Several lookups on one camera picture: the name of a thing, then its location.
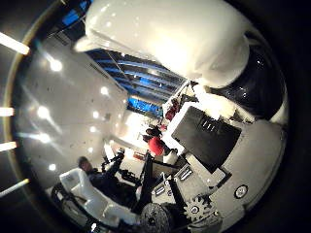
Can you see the person in red top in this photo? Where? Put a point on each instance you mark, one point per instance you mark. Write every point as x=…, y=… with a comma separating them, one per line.
x=156, y=145

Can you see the seated person in dark clothes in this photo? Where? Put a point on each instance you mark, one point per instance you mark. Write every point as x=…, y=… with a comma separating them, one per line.
x=103, y=181

